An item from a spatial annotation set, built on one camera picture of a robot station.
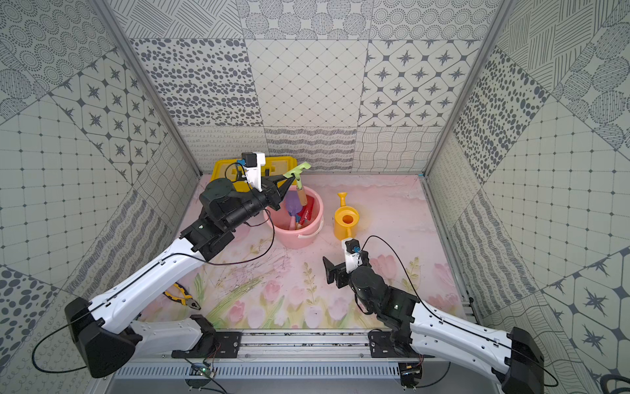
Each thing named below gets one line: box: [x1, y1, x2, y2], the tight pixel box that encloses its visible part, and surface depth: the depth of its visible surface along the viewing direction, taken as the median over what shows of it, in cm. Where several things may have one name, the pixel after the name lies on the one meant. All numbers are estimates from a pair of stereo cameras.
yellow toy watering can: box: [333, 192, 361, 241], surface depth 93 cm
